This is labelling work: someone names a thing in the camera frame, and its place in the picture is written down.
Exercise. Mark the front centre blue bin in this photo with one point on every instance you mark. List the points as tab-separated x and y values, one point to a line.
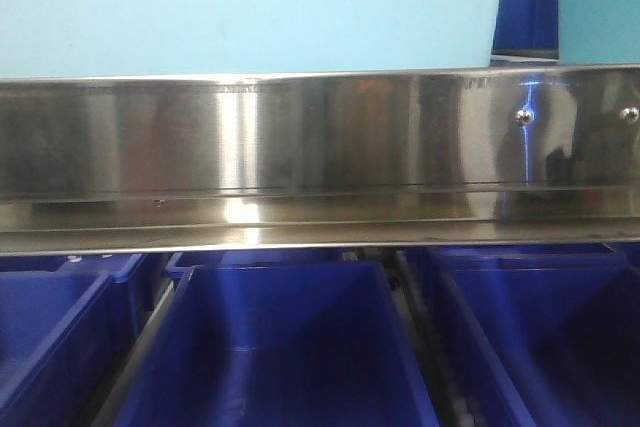
296	345

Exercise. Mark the rear centre blue bin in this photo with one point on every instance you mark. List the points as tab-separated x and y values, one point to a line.
179	263

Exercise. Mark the rear right blue bin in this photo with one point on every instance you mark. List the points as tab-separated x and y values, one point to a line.
514	255

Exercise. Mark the front right blue bin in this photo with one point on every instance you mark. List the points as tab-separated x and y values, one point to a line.
545	347

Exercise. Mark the front left blue bin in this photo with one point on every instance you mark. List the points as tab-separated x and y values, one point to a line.
56	344

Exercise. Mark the rear left blue bin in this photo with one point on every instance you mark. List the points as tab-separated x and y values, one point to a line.
129	297

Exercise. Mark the light teal foam block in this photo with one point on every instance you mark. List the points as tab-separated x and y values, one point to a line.
598	31

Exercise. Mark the left rail screw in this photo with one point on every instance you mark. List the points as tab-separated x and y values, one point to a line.
524	117

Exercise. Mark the rail screw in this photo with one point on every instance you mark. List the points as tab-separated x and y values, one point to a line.
524	117
630	115

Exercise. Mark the stainless steel shelf rail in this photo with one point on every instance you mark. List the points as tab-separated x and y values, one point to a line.
208	162

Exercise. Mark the right rail screw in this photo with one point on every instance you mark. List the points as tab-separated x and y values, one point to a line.
630	115

